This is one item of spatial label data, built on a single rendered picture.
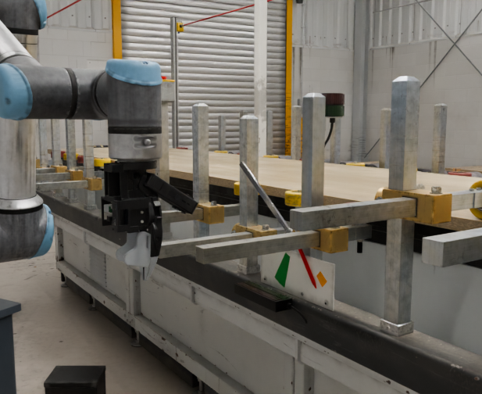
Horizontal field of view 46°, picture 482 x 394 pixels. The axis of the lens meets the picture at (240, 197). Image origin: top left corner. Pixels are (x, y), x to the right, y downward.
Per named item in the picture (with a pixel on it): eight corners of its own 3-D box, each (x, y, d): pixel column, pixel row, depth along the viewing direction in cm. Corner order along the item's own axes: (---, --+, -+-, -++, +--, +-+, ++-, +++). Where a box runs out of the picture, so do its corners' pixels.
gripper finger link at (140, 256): (120, 284, 99) (119, 231, 98) (151, 279, 103) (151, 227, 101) (127, 288, 97) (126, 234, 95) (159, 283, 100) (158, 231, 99)
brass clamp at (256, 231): (258, 252, 140) (258, 231, 139) (229, 242, 151) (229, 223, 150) (279, 248, 143) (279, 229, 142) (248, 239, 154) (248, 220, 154)
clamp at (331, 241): (330, 254, 119) (330, 230, 118) (290, 242, 130) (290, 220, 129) (350, 250, 122) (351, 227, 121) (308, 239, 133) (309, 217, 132)
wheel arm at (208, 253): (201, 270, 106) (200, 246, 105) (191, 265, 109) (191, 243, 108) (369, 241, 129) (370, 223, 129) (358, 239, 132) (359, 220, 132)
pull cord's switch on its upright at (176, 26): (179, 173, 414) (176, 16, 399) (169, 172, 426) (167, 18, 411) (188, 173, 419) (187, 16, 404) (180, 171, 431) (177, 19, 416)
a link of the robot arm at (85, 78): (55, 69, 106) (82, 64, 96) (113, 72, 113) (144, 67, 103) (57, 119, 107) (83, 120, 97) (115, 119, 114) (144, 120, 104)
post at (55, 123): (55, 197, 293) (51, 102, 286) (54, 196, 296) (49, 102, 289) (62, 196, 295) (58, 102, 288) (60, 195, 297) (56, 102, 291)
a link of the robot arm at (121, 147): (148, 132, 104) (173, 134, 96) (148, 159, 104) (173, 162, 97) (100, 133, 99) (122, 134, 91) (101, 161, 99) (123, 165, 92)
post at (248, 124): (246, 302, 148) (247, 115, 142) (239, 299, 151) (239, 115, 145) (258, 300, 150) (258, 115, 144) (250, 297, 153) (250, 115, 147)
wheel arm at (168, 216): (118, 231, 149) (117, 215, 149) (113, 229, 152) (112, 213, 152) (255, 216, 173) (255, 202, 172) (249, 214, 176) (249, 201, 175)
